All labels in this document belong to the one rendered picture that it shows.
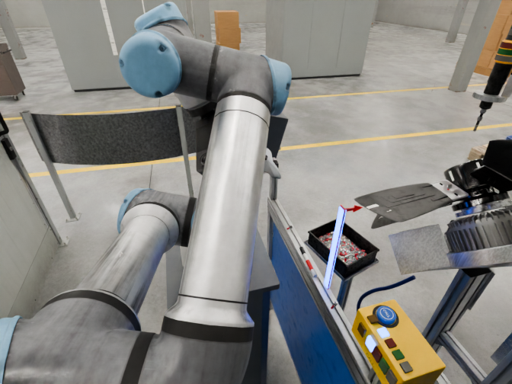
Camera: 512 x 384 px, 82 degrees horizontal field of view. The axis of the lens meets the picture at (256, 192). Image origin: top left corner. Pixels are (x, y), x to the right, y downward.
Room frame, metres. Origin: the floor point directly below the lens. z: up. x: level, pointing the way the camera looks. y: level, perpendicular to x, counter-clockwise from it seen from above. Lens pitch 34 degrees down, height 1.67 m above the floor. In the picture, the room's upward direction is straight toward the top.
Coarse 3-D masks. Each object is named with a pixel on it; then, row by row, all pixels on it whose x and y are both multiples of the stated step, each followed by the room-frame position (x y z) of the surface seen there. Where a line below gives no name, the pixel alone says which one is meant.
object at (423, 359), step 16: (384, 304) 0.42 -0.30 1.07; (368, 320) 0.38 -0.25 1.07; (400, 320) 0.38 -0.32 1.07; (400, 336) 0.34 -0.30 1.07; (416, 336) 0.34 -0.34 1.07; (368, 352) 0.34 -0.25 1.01; (384, 352) 0.31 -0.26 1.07; (416, 352) 0.31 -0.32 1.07; (432, 352) 0.31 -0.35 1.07; (400, 368) 0.28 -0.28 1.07; (416, 368) 0.28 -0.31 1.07; (432, 368) 0.28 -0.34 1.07
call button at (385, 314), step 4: (380, 308) 0.40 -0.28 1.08; (384, 308) 0.40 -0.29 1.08; (388, 308) 0.40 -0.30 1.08; (376, 312) 0.39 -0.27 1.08; (380, 312) 0.39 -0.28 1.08; (384, 312) 0.39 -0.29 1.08; (388, 312) 0.39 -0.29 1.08; (392, 312) 0.39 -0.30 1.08; (380, 316) 0.38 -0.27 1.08; (384, 316) 0.38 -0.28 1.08; (388, 316) 0.38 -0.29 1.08; (392, 316) 0.38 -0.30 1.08; (380, 320) 0.37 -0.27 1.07; (384, 320) 0.37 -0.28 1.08; (388, 320) 0.37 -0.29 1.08; (392, 320) 0.37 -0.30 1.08; (388, 324) 0.37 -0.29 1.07
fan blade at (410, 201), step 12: (384, 192) 0.75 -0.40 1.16; (396, 192) 0.73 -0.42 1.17; (408, 192) 0.72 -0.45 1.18; (420, 192) 0.71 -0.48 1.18; (432, 192) 0.71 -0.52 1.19; (360, 204) 0.70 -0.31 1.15; (372, 204) 0.69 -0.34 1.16; (384, 204) 0.67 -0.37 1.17; (396, 204) 0.66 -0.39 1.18; (408, 204) 0.66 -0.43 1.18; (420, 204) 0.65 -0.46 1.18; (432, 204) 0.65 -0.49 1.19; (444, 204) 0.65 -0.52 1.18; (384, 216) 0.60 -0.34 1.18; (396, 216) 0.60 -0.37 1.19; (408, 216) 0.60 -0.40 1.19
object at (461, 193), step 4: (444, 180) 0.77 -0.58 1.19; (432, 184) 0.75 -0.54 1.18; (436, 184) 0.75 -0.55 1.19; (444, 184) 0.75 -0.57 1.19; (452, 184) 0.74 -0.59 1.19; (440, 188) 0.73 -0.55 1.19; (444, 188) 0.73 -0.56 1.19; (452, 188) 0.73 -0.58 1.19; (456, 188) 0.72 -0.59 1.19; (444, 192) 0.71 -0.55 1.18; (448, 192) 0.71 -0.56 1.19; (452, 192) 0.71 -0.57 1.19; (456, 192) 0.71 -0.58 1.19; (460, 192) 0.71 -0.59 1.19; (464, 192) 0.70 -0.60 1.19; (448, 196) 0.69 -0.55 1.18; (452, 196) 0.69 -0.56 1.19; (456, 196) 0.69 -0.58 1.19; (460, 196) 0.69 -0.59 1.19; (464, 196) 0.69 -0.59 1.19
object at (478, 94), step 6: (510, 78) 0.70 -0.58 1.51; (510, 84) 0.69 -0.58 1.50; (480, 90) 0.75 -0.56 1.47; (504, 90) 0.70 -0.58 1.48; (510, 90) 0.69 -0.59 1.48; (474, 96) 0.73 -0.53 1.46; (480, 96) 0.71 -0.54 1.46; (486, 96) 0.70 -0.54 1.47; (492, 96) 0.70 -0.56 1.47; (498, 96) 0.70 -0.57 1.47; (504, 96) 0.69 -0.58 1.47; (498, 102) 0.69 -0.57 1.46
